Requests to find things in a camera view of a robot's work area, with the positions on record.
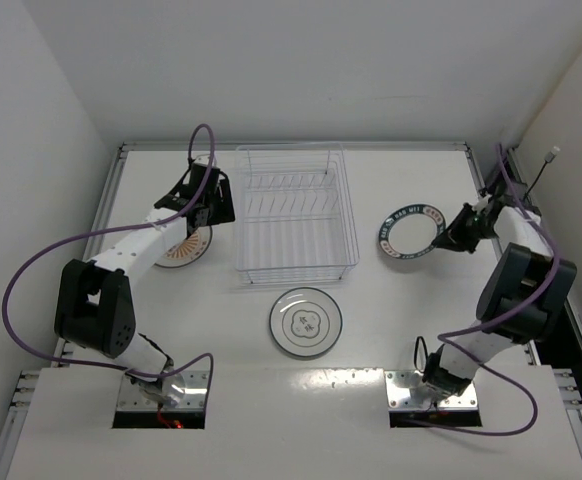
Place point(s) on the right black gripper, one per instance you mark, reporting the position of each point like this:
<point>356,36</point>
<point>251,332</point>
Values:
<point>457,235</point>

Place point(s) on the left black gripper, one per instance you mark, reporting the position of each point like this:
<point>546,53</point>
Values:
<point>219,210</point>

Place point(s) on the orange sunburst plate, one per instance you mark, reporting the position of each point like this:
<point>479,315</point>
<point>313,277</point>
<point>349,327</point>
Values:
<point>188,251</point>

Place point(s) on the green rim lettered plate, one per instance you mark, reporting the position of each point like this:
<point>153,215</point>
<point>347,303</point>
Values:
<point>408,233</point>

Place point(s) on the white plate thin green rim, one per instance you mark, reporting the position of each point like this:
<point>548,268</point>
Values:
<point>305,323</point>

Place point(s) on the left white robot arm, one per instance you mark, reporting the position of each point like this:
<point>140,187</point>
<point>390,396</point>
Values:
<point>95,307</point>

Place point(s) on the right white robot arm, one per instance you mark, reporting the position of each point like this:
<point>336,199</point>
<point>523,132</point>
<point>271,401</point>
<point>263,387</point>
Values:
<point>520,302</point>

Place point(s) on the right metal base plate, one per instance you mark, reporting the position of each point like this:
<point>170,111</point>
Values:
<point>406,393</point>

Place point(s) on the metal base plate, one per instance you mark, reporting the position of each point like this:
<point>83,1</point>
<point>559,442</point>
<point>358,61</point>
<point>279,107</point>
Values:
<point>406,393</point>
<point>184,392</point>

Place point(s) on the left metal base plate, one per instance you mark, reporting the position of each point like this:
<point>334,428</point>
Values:
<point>184,392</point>

